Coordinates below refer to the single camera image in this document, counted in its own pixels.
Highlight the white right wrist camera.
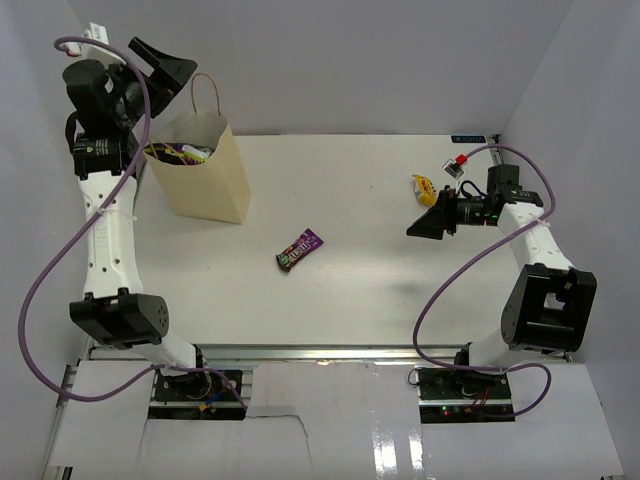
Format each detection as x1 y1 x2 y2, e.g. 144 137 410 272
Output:
443 154 468 188

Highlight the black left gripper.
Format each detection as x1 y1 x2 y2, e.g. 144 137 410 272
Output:
107 37 196 128

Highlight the cream paper bag with handles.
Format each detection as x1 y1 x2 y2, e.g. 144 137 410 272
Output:
144 82 252 224

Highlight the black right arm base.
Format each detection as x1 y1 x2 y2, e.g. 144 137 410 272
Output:
407 367 515 425

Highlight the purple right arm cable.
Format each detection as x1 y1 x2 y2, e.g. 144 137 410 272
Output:
413 144 557 419

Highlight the large dark blue candy bag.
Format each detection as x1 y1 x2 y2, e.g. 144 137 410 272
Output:
144 142 214 166

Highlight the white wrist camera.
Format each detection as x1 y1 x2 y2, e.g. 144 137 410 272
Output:
62 21 126 64
443 154 468 188

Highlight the brown purple M&M's packet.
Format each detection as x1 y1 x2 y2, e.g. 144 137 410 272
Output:
275 228 324 273

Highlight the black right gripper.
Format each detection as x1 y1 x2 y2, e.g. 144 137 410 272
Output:
407 185 495 240

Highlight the small yellow snack packet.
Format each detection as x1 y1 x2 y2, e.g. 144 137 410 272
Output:
412 174 439 208

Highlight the aluminium front rail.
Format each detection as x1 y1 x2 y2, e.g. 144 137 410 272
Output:
89 344 566 362

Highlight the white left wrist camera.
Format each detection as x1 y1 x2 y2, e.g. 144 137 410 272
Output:
62 21 126 64

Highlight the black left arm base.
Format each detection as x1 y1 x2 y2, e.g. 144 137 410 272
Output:
148 370 245 421

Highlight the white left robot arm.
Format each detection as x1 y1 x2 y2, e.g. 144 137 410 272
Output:
62 37 212 399

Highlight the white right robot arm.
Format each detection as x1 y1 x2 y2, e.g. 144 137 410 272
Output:
406 185 597 399

